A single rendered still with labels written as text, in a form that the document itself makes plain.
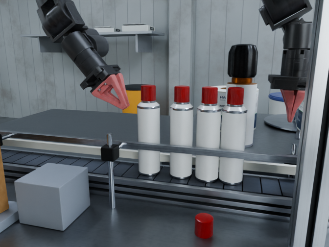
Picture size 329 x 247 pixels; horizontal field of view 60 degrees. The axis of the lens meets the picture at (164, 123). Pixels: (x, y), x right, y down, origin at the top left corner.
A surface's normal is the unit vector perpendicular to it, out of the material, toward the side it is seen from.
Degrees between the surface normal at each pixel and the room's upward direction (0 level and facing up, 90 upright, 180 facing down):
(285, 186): 0
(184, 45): 90
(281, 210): 90
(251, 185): 0
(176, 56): 90
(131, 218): 0
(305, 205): 90
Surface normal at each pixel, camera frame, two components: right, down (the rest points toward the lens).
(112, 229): 0.00, -0.97
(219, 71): -0.34, 0.22
